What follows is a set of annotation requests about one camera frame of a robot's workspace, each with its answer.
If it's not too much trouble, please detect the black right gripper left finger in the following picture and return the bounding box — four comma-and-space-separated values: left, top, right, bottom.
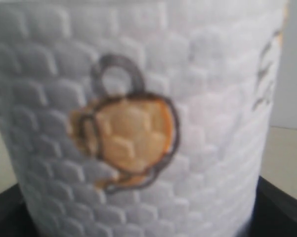
0, 184, 43, 237

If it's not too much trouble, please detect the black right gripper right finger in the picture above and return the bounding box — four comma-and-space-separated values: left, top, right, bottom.
248, 176, 297, 237

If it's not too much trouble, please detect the printed white paper towel roll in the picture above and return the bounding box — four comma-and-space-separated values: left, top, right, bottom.
0, 0, 289, 237

